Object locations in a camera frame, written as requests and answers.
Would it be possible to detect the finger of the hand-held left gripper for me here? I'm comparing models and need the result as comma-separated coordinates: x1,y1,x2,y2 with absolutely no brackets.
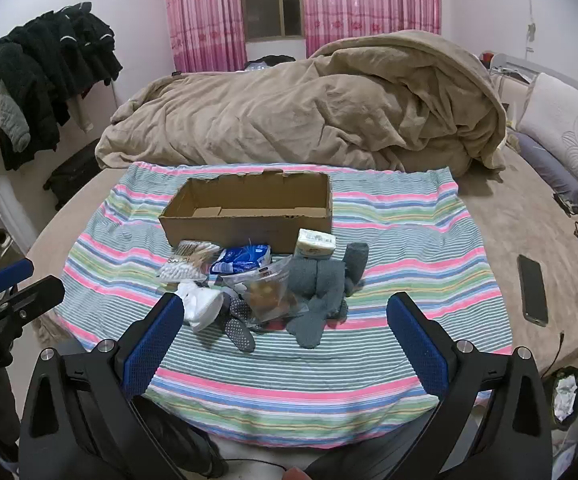
0,276,66,323
0,258,36,306

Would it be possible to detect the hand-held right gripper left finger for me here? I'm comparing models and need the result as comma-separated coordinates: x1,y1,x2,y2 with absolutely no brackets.
19,291,220,480

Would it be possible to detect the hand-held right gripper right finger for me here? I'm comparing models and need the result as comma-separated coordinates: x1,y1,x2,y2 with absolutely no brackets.
386,292,554,480

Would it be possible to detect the white cotton pad pack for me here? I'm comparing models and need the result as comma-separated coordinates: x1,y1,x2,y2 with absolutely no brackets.
176,280,224,333

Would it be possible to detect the grey dotted socks pair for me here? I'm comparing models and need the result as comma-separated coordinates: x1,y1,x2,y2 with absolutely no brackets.
219,290,257,353

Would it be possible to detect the cotton swab pack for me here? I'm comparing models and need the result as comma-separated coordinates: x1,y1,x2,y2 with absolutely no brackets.
156,240,222,281

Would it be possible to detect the grey fuzzy socks pair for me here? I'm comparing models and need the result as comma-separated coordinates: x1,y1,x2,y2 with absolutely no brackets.
285,242,370,350

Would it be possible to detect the blue tissue pack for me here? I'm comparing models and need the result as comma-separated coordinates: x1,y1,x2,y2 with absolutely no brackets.
210,244,273,277

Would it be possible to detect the clear zip bag of snacks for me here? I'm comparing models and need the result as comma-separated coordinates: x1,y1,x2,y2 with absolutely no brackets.
221,255,304,326

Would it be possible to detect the small white yellow packet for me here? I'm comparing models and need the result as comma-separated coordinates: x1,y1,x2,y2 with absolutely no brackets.
295,228,336,260

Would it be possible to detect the brown cardboard box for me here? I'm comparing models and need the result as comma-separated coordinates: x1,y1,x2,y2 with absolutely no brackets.
158,170,334,256

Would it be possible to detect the black suitcase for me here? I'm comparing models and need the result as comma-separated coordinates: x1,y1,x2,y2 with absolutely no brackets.
43,140,102,211

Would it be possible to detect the black smartphone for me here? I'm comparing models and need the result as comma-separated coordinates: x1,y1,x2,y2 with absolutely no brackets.
517,254,550,327

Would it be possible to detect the striped cloth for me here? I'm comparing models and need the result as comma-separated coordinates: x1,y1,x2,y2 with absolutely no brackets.
54,161,514,448

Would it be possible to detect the grey quilted garment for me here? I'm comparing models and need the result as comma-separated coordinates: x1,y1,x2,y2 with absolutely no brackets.
0,87,32,153

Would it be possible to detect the trash bin with bag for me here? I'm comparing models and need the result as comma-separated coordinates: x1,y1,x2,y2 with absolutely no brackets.
544,367,578,431

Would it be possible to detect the pile of black clothes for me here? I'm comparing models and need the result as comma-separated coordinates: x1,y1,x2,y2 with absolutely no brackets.
0,2,124,171

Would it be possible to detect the grey pillow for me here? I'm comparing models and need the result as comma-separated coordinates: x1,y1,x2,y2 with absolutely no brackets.
511,131,578,204

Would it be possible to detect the beige blanket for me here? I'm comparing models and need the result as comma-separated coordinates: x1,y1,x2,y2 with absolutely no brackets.
95,30,507,177

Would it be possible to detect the white embroidered pillow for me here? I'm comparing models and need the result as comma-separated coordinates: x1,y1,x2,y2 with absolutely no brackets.
516,72,578,207

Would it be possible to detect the black bag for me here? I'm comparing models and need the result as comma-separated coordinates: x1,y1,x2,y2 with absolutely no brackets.
244,54,297,71

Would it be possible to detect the pink floral curtain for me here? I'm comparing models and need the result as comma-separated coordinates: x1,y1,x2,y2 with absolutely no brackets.
296,0,442,58
161,0,248,73

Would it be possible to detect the window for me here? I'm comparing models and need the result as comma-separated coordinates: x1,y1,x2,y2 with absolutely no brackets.
237,0,304,43

